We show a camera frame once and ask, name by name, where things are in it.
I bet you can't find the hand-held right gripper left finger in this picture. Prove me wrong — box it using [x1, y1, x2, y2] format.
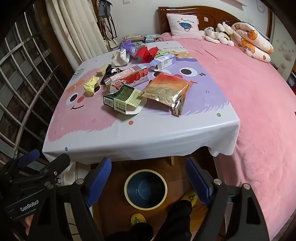
[28, 157, 112, 241]

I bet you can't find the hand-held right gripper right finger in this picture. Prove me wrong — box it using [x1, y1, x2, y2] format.
[186, 157, 275, 241]

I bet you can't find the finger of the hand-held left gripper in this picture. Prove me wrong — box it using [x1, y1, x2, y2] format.
[5, 149, 40, 172]
[14, 153, 71, 186]

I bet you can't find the blue bin with beige rim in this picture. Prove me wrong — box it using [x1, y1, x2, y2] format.
[124, 169, 168, 211]

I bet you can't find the green and yellow snack packet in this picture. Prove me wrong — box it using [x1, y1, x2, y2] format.
[154, 50, 179, 58]

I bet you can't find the person's left hand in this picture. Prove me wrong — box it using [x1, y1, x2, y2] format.
[24, 214, 35, 227]

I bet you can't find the yellow slipper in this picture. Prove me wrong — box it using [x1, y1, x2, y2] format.
[131, 213, 147, 225]
[180, 190, 199, 208]

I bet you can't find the person's right leg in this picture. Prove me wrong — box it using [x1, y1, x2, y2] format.
[154, 199, 193, 241]

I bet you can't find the person's leg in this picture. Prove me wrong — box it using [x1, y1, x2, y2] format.
[154, 199, 193, 241]
[105, 222, 154, 241]

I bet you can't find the person's left leg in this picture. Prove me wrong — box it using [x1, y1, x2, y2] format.
[105, 222, 154, 241]

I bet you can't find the metal window grille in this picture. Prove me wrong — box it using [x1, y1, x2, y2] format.
[0, 21, 67, 163]

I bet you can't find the yellow crumpled wrapper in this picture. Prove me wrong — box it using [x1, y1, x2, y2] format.
[83, 76, 101, 96]

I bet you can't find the pink fleece blanket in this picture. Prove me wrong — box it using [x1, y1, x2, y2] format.
[159, 32, 296, 239]

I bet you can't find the green paper box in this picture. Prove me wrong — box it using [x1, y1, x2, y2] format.
[103, 85, 145, 115]

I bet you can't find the gold foil snack bag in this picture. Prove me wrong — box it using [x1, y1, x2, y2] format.
[141, 72, 193, 117]

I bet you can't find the small beige box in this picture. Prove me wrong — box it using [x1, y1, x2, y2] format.
[97, 64, 109, 76]

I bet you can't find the black crumpled wrapper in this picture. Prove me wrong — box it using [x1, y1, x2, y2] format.
[105, 66, 125, 79]

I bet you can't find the red juice carton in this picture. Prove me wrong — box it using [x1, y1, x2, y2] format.
[104, 64, 149, 93]

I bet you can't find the crumpled white paper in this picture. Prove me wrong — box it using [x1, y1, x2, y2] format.
[111, 49, 130, 66]

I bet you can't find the blue and white carton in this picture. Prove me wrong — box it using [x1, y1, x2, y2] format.
[150, 54, 176, 72]

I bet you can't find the white handbag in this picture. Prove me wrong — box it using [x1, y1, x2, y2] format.
[103, 37, 118, 50]

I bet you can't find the red paper packaging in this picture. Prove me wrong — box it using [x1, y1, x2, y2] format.
[135, 46, 159, 63]

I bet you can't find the cream curtain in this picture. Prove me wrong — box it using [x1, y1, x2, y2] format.
[45, 0, 108, 70]

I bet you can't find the purple plastic bag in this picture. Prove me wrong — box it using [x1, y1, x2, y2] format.
[119, 40, 136, 56]

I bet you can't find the stack of books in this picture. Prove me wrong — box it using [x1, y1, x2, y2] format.
[121, 34, 145, 43]

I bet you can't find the rolled bear print quilt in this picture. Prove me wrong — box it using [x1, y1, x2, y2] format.
[231, 22, 274, 63]

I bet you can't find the pink cartoon pillow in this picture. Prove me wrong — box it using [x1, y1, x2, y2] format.
[166, 13, 204, 40]

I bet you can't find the cream and yellow plush toy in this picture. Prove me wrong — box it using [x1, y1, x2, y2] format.
[216, 21, 234, 46]

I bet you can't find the blue handbag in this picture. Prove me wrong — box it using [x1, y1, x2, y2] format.
[99, 0, 117, 39]

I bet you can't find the brown wooden headboard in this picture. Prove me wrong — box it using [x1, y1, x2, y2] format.
[158, 6, 272, 40]

